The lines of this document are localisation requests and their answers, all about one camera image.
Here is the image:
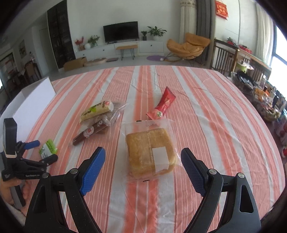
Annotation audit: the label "dark brown sausage stick pack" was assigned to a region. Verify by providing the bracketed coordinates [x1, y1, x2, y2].
[72, 119, 109, 146]

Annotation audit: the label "white standing air conditioner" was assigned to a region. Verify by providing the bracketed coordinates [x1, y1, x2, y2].
[179, 0, 197, 43]

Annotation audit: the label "brown cardboard box floor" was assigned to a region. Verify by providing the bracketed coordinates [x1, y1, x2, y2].
[64, 57, 87, 72]

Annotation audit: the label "bread loaf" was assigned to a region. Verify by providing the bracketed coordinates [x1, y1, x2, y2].
[124, 118, 182, 182]

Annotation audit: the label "white tv cabinet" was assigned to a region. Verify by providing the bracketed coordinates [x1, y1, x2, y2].
[75, 40, 166, 61]

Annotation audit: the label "striped orange white tablecloth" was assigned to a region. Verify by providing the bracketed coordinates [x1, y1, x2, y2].
[28, 66, 286, 232]

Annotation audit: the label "round cat scratcher bed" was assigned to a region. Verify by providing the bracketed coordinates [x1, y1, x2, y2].
[84, 58, 107, 67]

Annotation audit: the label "black flat television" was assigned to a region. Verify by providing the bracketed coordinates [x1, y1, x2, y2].
[103, 21, 139, 43]

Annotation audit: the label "green potted plant large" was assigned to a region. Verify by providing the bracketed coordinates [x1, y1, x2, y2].
[148, 26, 167, 41]

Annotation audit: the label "small potted plant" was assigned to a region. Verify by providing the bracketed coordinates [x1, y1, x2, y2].
[141, 31, 147, 41]

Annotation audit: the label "green white snack packet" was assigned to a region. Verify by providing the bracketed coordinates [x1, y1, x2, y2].
[39, 139, 58, 159]

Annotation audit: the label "purple round floor mat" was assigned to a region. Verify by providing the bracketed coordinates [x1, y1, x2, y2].
[146, 55, 165, 62]

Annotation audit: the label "white cardboard box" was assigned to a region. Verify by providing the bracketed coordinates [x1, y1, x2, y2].
[1, 77, 56, 141]

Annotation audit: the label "red snack packet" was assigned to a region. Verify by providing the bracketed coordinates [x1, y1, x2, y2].
[146, 87, 176, 120]

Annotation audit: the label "white sheer curtain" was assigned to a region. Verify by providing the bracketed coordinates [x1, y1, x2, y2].
[255, 3, 274, 66]

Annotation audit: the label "small wooden bench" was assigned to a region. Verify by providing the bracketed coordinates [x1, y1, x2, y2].
[116, 45, 138, 60]

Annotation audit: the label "red flower vase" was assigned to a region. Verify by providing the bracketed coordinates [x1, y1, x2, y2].
[75, 36, 85, 51]

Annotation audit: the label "basket of snacks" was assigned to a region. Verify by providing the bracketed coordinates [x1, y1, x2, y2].
[230, 70, 286, 122]

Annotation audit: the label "orange lounge chair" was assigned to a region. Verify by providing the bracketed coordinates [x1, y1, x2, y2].
[166, 32, 211, 60]

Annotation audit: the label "yellow cream cracker pack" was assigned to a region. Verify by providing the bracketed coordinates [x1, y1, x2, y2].
[79, 101, 114, 123]

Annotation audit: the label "red wall hanging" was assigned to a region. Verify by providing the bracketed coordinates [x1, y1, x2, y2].
[215, 1, 229, 20]

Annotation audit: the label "black tall cabinet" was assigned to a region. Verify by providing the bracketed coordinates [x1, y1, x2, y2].
[47, 1, 75, 69]

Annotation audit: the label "grey curtain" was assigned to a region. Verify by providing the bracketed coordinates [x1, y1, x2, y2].
[196, 0, 215, 66]

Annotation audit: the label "person left hand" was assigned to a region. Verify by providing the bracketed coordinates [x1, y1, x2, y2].
[0, 179, 31, 205]

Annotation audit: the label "green plant white vase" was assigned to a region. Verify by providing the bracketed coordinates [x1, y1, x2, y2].
[84, 35, 100, 49]

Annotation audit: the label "clear bag brown biscuits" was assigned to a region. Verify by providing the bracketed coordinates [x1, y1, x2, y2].
[83, 102, 128, 134]

